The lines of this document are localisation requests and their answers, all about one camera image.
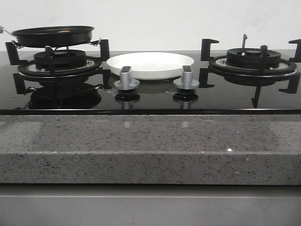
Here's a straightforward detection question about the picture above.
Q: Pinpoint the white plate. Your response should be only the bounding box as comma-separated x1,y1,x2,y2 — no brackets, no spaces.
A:
107,52,194,80

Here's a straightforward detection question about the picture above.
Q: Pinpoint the black frying pan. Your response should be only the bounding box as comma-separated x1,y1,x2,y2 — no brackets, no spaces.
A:
10,25,94,48

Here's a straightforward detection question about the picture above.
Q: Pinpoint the black glass cooktop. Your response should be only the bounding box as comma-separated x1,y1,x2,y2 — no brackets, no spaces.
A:
0,51,301,115

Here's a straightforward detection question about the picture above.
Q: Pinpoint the left silver stove knob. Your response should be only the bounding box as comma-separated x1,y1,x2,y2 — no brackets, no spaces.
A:
114,66,140,90

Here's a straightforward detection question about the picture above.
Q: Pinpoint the silver stove knob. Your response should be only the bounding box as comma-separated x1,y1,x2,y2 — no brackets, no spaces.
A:
114,66,140,90
173,65,199,90

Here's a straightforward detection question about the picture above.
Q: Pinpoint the right silver stove knob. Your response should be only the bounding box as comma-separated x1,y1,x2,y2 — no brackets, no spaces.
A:
173,65,199,90

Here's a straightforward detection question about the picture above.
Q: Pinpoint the left black gas burner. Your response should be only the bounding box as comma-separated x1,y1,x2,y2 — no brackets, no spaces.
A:
34,49,87,70

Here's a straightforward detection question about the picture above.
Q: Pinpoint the black gas burner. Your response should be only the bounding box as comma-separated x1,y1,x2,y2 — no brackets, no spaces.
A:
226,48,281,69
34,49,87,70

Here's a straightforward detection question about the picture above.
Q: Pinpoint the right black gas burner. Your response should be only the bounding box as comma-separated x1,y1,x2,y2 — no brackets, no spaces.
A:
226,48,281,69

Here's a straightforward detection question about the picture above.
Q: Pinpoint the wire pan support ring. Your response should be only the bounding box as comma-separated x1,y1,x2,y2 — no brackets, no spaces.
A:
11,38,102,53

